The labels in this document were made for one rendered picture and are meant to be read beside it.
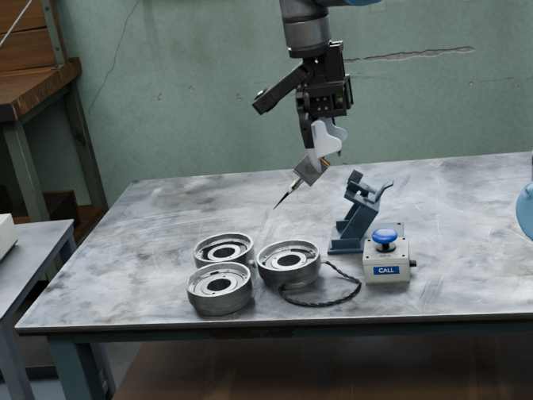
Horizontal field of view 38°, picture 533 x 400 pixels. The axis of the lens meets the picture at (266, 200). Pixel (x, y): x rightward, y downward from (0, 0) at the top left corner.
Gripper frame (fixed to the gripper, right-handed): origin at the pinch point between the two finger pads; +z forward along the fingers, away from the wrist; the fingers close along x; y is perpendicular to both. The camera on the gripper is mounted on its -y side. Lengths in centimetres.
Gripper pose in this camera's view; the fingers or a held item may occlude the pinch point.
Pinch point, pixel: (316, 162)
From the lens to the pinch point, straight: 131.9
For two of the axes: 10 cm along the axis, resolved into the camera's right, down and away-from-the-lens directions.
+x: 2.6, -3.8, 8.9
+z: 1.8, 9.2, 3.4
